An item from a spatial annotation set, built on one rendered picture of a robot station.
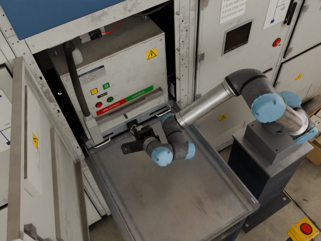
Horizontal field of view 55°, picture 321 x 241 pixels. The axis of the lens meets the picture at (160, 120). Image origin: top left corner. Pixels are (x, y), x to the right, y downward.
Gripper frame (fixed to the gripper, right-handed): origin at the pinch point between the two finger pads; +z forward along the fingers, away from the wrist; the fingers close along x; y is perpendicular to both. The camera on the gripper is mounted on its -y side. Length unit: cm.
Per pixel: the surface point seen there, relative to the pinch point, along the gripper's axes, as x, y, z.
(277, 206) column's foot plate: -110, 83, 7
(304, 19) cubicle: 16, 119, 2
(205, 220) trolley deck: -40, 11, -35
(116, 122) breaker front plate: 1.0, -2.4, 15.7
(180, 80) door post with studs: 11.9, 35.1, 5.0
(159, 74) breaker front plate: 18.8, 25.1, 5.8
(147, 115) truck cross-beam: -4.0, 15.4, 17.3
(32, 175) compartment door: 26, -40, -51
